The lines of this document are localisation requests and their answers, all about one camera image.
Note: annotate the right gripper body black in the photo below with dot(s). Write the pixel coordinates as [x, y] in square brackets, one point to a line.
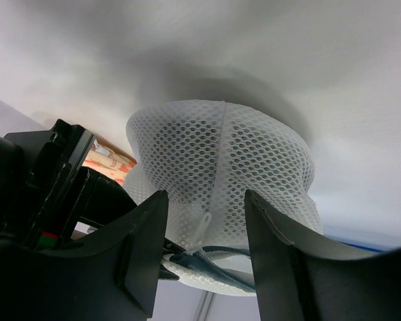
[45, 189]

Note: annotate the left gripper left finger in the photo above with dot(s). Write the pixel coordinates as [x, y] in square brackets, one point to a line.
[110, 274]

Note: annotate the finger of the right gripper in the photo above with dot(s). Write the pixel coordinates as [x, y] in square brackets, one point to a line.
[169, 247]

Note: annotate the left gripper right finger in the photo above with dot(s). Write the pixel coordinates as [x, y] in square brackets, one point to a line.
[302, 275]

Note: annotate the floral patterned laundry bag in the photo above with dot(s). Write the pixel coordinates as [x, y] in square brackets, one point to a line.
[106, 161]

